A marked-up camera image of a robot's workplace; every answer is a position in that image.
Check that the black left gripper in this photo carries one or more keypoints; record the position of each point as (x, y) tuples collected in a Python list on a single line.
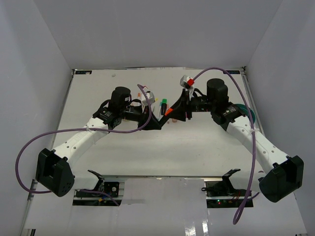
[(153, 124)]

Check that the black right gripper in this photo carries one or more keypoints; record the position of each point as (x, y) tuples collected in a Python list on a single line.
[(183, 104)]

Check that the orange black highlighter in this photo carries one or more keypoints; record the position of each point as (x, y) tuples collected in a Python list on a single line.
[(166, 117)]

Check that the green black highlighter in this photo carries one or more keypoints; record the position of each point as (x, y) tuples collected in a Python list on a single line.
[(163, 107)]

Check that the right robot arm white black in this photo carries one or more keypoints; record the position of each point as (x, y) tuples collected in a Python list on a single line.
[(284, 174)]

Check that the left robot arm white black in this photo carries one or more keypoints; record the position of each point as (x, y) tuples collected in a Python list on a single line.
[(54, 167)]

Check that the teal cap white marker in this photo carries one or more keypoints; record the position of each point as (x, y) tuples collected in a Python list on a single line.
[(159, 109)]

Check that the right blue corner label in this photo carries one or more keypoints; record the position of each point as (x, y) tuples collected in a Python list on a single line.
[(233, 72)]

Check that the blue corner label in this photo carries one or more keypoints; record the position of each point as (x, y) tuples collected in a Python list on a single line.
[(233, 72), (83, 72)]

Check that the teal round organizer container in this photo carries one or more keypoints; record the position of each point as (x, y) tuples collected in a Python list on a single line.
[(243, 108)]

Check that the left blue corner label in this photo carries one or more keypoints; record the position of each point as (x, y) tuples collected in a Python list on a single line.
[(83, 72)]

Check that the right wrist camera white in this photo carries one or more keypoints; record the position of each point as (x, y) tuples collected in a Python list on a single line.
[(187, 83)]

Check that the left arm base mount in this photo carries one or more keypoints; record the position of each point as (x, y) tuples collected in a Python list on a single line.
[(106, 193)]

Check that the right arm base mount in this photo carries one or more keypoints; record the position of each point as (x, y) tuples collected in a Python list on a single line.
[(222, 193)]

